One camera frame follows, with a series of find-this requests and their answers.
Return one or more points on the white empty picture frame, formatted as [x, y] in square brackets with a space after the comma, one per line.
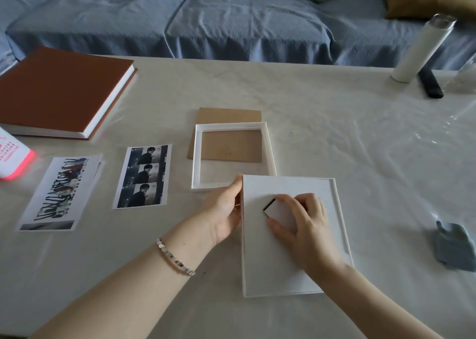
[197, 156]

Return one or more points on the person's right thumb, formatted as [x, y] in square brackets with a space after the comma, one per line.
[280, 228]

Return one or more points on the group photo print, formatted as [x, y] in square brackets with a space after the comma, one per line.
[59, 193]

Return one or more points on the white insulated bottle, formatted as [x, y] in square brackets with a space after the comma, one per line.
[420, 50]

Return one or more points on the person's left hand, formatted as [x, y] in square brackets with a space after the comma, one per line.
[221, 216]

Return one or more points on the person's left forearm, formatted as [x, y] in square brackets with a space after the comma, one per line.
[130, 290]

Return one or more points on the person's left thumb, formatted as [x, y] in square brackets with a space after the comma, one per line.
[233, 188]

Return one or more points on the white picture frame back panel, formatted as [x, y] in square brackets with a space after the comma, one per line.
[271, 268]

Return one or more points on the brown cardboard backing sheet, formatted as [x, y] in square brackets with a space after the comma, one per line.
[230, 145]

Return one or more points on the blue sofa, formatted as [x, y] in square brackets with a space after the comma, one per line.
[186, 19]

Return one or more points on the blue-grey cloth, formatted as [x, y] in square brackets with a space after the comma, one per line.
[455, 245]

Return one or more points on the white desk calendar with pink edge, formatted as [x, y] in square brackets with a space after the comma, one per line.
[15, 160]

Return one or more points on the person's right hand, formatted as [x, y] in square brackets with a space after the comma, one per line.
[312, 234]

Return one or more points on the brown photo album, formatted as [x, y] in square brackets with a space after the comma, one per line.
[55, 89]

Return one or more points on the black and white photo strip print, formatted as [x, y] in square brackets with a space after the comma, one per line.
[143, 177]

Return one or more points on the person's right forearm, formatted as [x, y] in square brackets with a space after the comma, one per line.
[364, 305]

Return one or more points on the black remote control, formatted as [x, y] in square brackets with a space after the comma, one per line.
[430, 84]

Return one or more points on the beige tablecloth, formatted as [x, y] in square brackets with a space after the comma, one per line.
[353, 145]

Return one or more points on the small white frame stand flap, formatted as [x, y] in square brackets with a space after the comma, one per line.
[279, 212]

